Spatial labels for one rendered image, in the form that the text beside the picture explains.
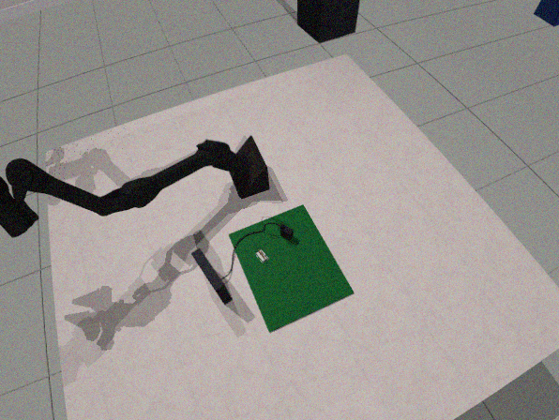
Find green circuit board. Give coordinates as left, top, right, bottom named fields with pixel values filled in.
left=228, top=204, right=354, bottom=333

